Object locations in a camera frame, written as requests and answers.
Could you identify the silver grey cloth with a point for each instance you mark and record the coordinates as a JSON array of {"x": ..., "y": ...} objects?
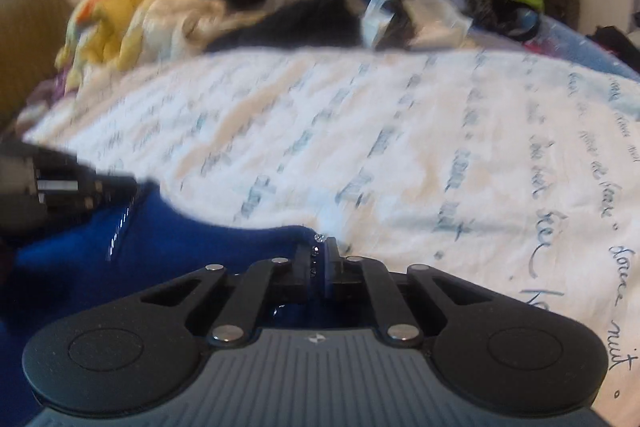
[{"x": 425, "y": 17}]

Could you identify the black grey garment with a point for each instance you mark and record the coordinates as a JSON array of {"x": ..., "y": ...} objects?
[{"x": 310, "y": 17}]

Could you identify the cream cloth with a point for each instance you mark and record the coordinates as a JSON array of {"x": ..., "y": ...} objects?
[{"x": 190, "y": 19}]

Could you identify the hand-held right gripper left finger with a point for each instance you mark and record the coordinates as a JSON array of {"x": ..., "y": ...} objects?
[{"x": 303, "y": 272}]

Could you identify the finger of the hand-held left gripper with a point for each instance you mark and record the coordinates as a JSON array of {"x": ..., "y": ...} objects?
[{"x": 85, "y": 192}]

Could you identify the purple cloth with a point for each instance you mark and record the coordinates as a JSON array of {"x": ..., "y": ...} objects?
[{"x": 52, "y": 89}]

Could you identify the yellow cloth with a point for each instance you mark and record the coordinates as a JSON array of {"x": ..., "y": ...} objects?
[{"x": 125, "y": 7}]

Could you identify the brown padded headboard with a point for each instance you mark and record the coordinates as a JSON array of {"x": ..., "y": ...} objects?
[{"x": 30, "y": 47}]

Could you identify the blue knit garment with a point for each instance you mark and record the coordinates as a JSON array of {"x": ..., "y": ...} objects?
[{"x": 175, "y": 247}]

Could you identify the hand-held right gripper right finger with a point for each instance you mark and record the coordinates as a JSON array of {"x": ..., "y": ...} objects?
[{"x": 332, "y": 272}]

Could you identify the light blue blanket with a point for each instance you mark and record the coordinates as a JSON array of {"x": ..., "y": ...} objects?
[{"x": 575, "y": 49}]

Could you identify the white script-printed bedsheet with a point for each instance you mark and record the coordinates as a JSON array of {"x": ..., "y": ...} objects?
[{"x": 400, "y": 132}]

